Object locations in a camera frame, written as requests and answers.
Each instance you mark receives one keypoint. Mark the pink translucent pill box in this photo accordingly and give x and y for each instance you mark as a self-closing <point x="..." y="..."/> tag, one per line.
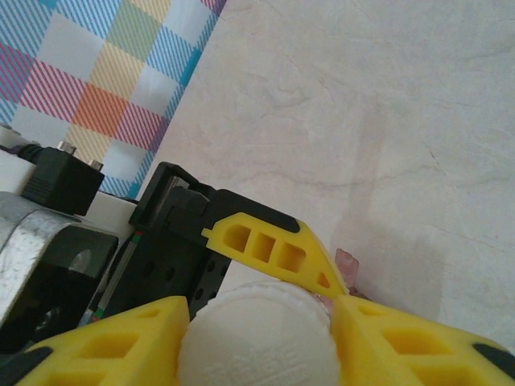
<point x="347" y="269"/>

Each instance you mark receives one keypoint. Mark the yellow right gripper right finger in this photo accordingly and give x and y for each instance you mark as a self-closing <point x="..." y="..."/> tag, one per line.
<point x="402" y="354"/>

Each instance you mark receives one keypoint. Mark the white pill bottle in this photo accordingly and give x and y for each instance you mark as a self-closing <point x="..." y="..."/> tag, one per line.
<point x="257" y="342"/>

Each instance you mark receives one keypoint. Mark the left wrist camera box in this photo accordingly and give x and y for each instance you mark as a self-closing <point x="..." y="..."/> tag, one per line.
<point x="32" y="241"/>

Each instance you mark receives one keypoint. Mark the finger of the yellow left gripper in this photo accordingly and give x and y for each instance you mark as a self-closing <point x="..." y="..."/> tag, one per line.
<point x="310" y="257"/>

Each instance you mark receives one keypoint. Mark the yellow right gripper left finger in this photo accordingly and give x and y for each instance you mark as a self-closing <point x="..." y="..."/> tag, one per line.
<point x="120" y="354"/>

